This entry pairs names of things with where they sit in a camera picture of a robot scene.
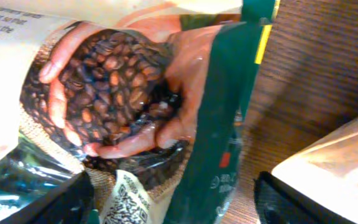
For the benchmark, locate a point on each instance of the beige paper pouch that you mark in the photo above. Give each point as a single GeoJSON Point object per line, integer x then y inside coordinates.
{"type": "Point", "coordinates": [327, 171]}

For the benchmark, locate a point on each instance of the green coffee bean bag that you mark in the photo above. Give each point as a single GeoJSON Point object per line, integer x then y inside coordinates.
{"type": "Point", "coordinates": [147, 97]}

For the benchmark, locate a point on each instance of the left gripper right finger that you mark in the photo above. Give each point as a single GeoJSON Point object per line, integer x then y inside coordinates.
{"type": "Point", "coordinates": [278, 203]}

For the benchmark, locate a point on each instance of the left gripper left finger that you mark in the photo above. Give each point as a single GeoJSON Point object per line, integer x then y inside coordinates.
{"type": "Point", "coordinates": [70, 203]}

